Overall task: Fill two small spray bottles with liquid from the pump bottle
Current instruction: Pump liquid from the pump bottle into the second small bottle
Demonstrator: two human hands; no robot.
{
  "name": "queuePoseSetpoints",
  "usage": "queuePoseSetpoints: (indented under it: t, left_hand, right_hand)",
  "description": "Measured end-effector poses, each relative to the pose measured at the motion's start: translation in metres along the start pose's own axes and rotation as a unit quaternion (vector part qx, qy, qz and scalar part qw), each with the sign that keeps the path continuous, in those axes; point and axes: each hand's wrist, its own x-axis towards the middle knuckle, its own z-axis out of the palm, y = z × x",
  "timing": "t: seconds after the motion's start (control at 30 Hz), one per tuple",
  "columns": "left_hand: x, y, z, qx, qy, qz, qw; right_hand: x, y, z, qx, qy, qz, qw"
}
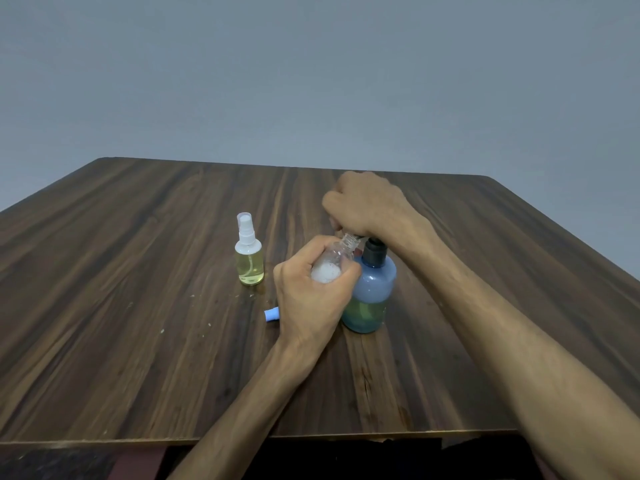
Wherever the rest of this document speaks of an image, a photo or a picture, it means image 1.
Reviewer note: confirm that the person's left hand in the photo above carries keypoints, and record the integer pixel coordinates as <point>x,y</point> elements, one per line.
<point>307,307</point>

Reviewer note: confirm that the person's right hand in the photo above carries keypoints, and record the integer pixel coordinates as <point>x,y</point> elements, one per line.
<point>372,204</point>

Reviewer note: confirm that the blue spray cap with tube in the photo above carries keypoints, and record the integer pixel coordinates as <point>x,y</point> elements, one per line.
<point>272,313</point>

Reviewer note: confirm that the blue-capped small spray bottle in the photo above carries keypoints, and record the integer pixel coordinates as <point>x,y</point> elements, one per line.
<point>332,262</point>

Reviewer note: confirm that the blue green pump bottle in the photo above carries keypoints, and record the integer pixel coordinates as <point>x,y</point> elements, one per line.
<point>372,297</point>

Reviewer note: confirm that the clear small bottle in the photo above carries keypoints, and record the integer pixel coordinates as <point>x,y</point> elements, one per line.
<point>250,267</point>

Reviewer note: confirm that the white spray cap with tube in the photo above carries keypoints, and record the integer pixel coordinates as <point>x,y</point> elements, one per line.
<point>246,227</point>

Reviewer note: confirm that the person's right forearm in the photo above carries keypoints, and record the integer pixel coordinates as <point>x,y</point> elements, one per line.
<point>535,339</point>

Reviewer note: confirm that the person's left forearm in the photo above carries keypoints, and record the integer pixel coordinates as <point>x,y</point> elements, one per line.
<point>235,424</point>

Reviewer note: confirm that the maroon table leg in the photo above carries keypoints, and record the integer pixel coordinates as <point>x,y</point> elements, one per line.
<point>137,464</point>

